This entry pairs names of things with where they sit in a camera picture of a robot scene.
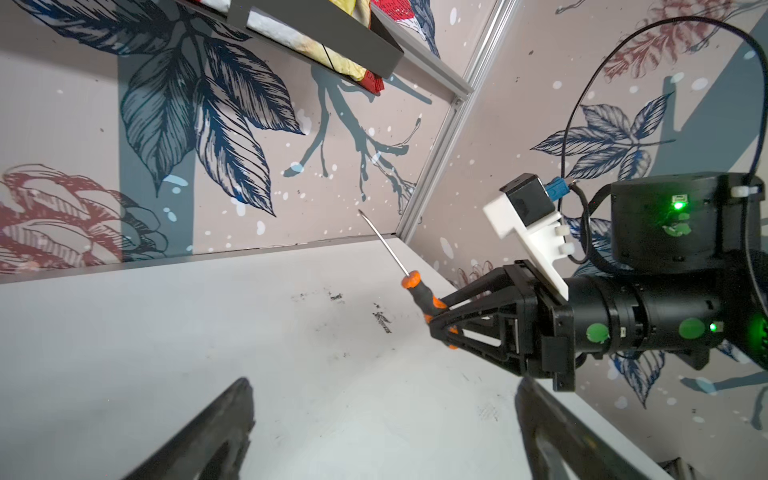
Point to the cassava chips bag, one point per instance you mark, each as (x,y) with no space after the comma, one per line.
(330,60)

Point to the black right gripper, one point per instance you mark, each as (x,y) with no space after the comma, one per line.
(557,444)

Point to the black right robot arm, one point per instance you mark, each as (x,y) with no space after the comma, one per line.
(659,265)

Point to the orange black screwdriver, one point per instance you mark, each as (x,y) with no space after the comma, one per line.
(429,305)

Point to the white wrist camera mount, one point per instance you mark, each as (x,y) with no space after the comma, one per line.
(524,209)

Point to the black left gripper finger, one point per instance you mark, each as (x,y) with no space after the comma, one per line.
(213,445)

